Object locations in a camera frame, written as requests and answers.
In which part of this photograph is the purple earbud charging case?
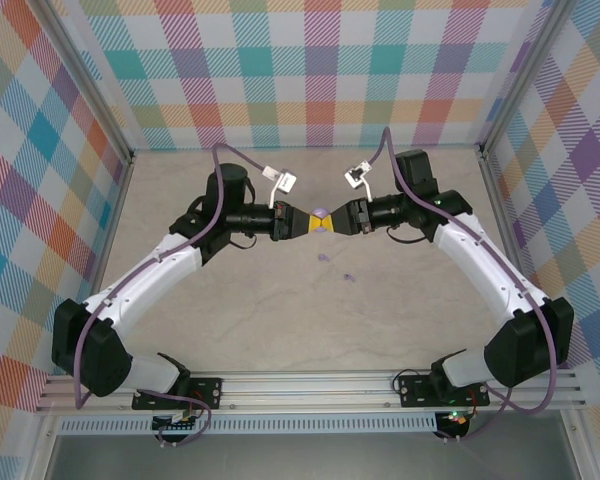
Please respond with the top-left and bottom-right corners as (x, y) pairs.
(311, 206), (332, 236)

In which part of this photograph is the small controller circuit board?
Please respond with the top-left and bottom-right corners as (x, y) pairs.
(151, 408), (201, 434)
(435, 409), (474, 432)

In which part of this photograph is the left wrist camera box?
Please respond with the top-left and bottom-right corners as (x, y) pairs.
(262, 165), (299, 195)

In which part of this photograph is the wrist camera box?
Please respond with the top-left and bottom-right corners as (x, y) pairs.
(343, 160), (372, 191)
(262, 165), (299, 195)

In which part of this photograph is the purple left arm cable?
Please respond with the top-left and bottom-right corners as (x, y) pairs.
(73, 142), (269, 449)

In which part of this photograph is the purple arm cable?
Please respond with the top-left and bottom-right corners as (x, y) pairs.
(364, 127), (556, 444)
(73, 142), (269, 449)

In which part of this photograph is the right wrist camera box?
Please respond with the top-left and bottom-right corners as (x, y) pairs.
(343, 160), (372, 191)

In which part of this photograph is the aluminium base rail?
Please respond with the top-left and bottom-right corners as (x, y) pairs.
(34, 369), (582, 413)

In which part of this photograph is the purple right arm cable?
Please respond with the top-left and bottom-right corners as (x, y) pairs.
(364, 127), (556, 444)

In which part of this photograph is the aluminium frame post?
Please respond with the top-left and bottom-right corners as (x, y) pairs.
(478, 0), (577, 162)
(35, 0), (137, 166)

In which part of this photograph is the white slotted cable duct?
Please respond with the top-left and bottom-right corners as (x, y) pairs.
(59, 417), (439, 436)

